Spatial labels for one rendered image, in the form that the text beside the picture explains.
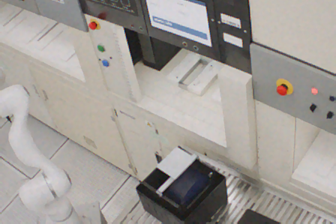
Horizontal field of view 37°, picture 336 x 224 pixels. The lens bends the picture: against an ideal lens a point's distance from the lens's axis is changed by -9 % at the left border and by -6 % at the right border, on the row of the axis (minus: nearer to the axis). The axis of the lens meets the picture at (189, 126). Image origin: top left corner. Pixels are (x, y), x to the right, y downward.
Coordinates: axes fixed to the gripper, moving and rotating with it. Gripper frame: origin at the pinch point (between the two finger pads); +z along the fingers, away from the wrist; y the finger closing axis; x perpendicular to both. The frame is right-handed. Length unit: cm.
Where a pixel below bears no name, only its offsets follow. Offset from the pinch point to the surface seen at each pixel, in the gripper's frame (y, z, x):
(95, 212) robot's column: 14, 25, -56
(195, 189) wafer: 55, 7, -82
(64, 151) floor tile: 14, 101, 55
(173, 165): 50, -7, -77
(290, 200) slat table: 91, 25, -101
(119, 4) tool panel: 60, -52, -25
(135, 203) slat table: 32, 25, -62
